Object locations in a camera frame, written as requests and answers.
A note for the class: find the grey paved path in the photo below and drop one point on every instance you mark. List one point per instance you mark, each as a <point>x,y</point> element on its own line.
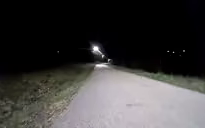
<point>130,100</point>

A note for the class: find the grass verge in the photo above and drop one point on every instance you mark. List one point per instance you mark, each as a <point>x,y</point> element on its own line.
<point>183,81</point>
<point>30,96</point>

